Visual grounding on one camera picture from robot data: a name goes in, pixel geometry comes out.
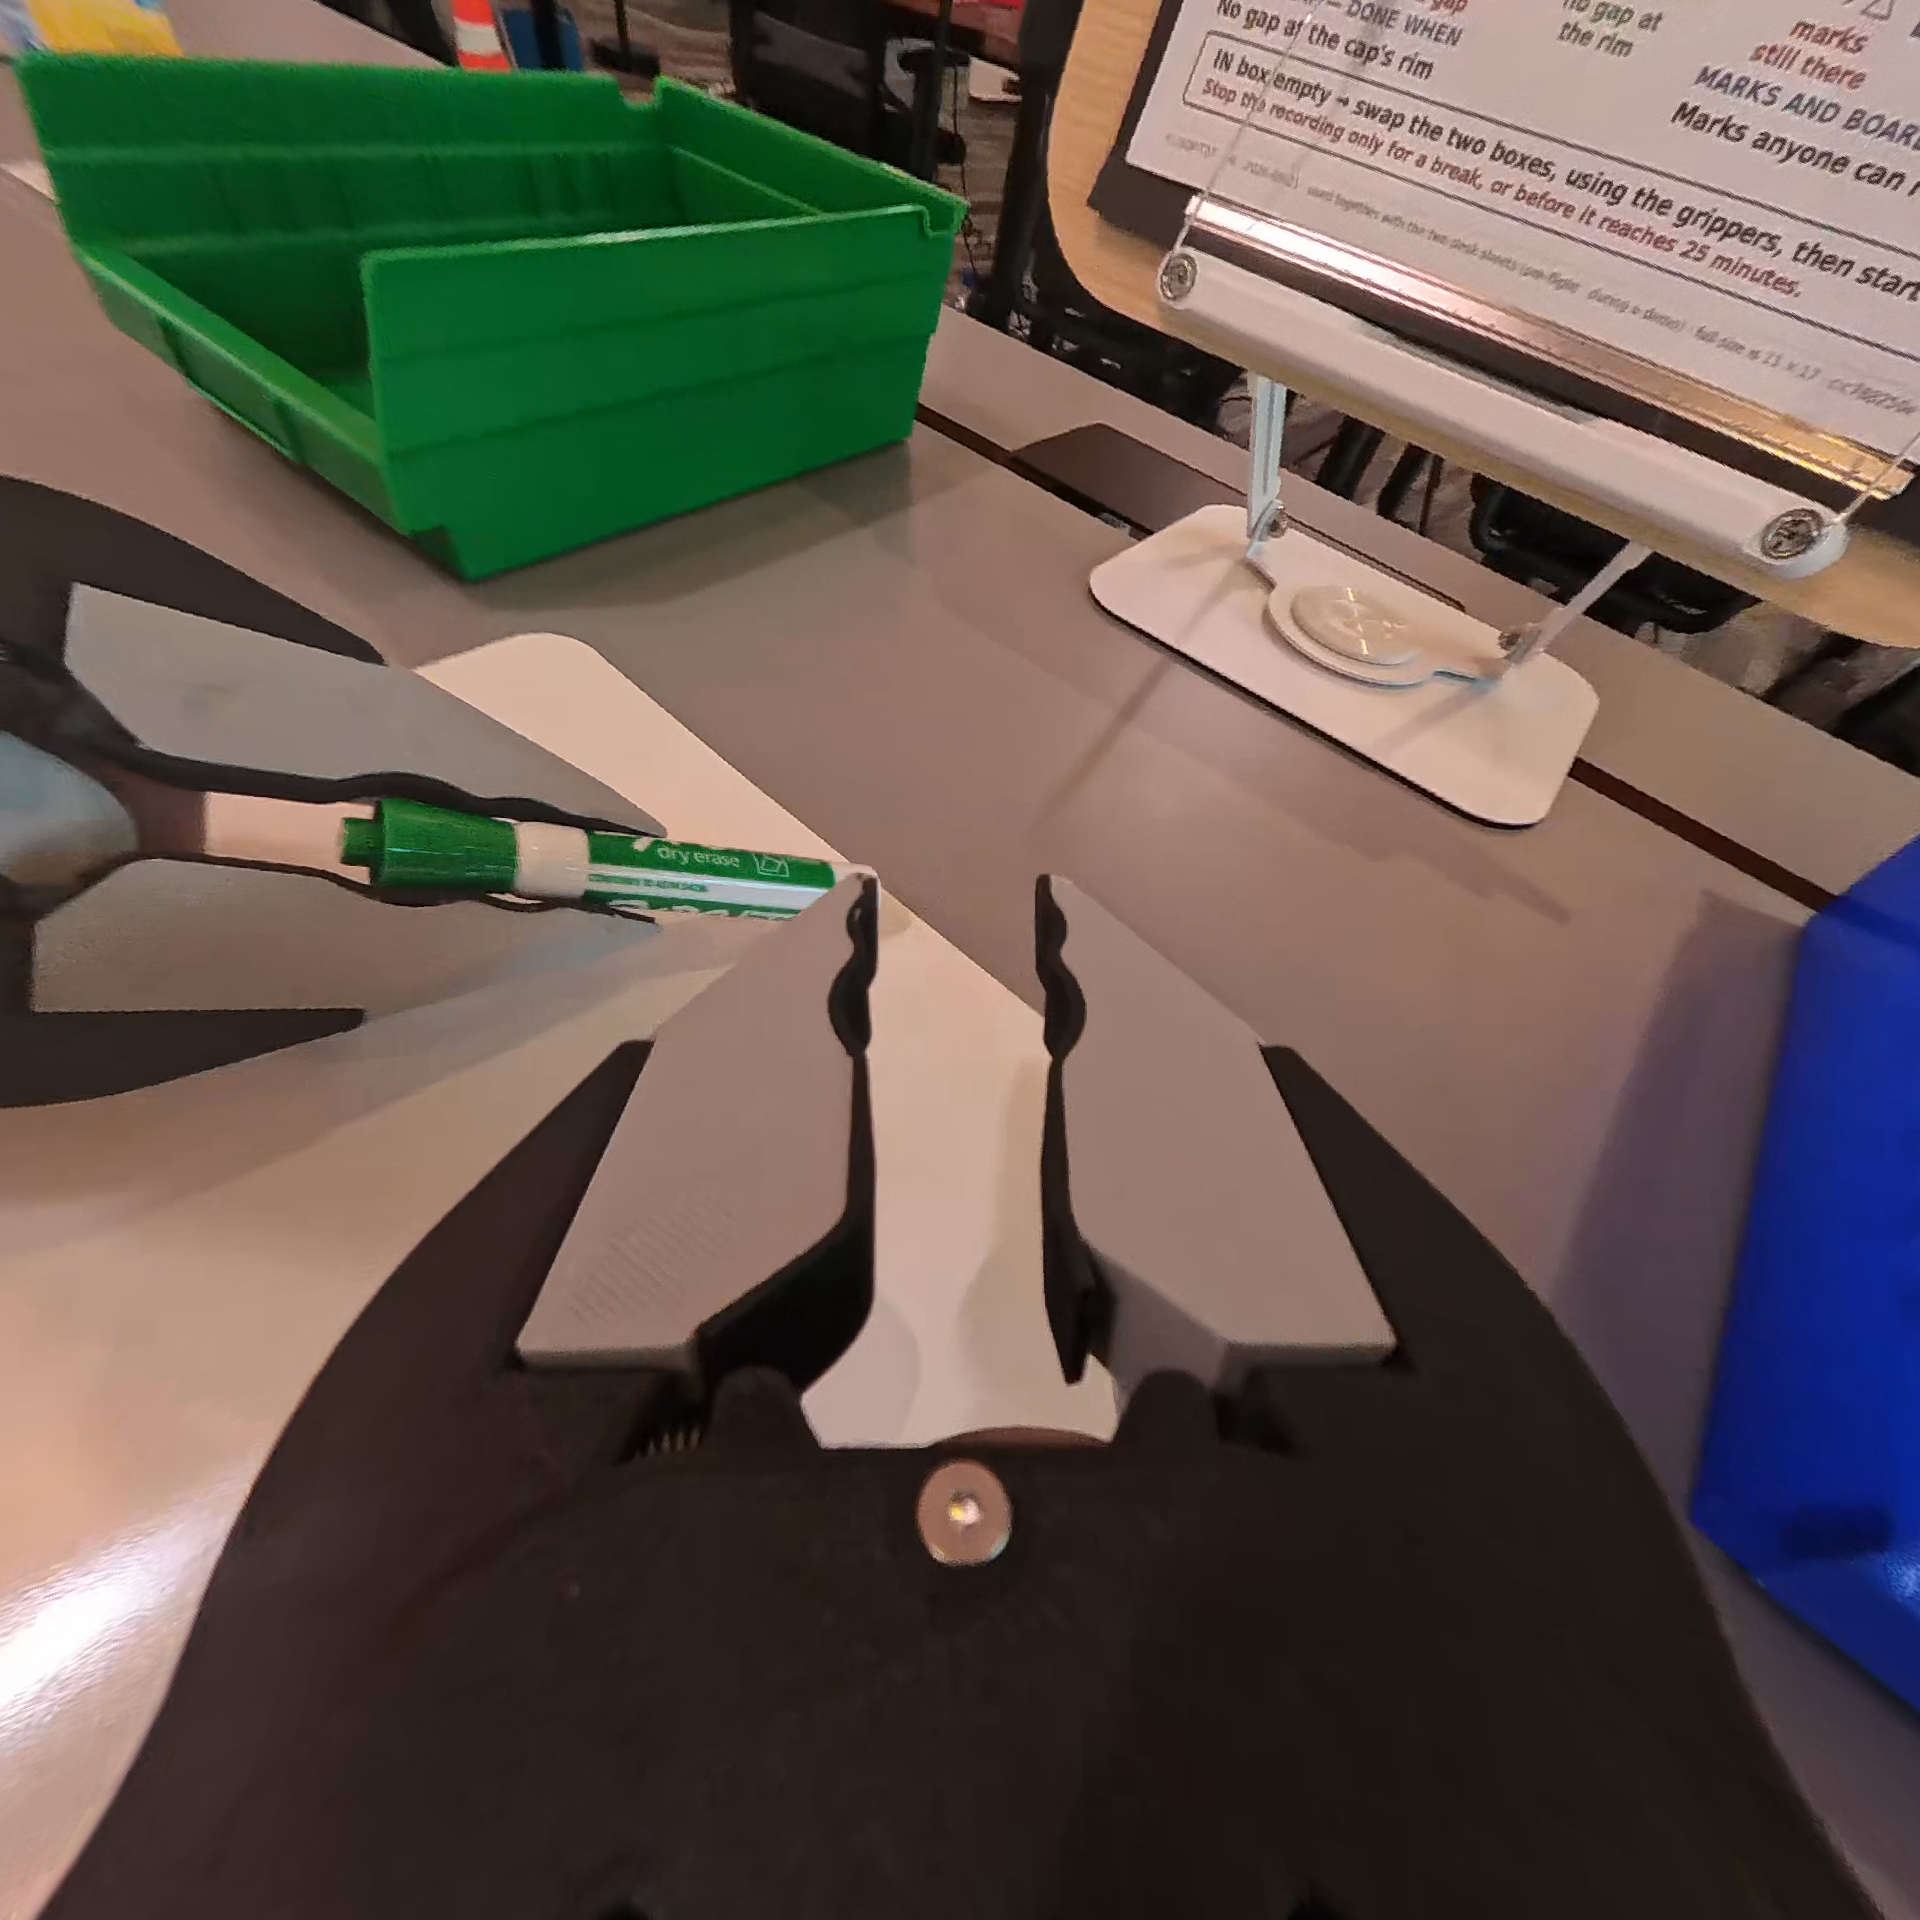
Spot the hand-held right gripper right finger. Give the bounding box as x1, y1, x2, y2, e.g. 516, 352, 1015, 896
1031, 871, 1402, 1385

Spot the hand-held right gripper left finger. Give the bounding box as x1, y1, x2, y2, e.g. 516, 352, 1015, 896
514, 871, 884, 1399

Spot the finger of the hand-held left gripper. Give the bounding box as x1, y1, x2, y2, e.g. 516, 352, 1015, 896
56, 581, 671, 846
25, 846, 665, 1020

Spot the green dry erase marker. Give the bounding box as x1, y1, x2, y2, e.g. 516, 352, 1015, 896
338, 798, 882, 920

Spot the white whiteboard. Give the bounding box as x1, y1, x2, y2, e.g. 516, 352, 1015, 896
0, 631, 1128, 1728

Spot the green plastic bin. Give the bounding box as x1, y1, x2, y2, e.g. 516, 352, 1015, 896
14, 51, 972, 585

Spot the instruction sheet on stand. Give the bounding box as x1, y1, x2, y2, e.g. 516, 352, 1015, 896
1050, 0, 1920, 830

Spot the blue plastic bin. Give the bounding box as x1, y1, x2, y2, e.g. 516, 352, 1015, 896
1690, 861, 1920, 1716

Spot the black office chair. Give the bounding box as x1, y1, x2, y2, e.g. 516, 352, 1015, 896
726, 0, 1085, 309

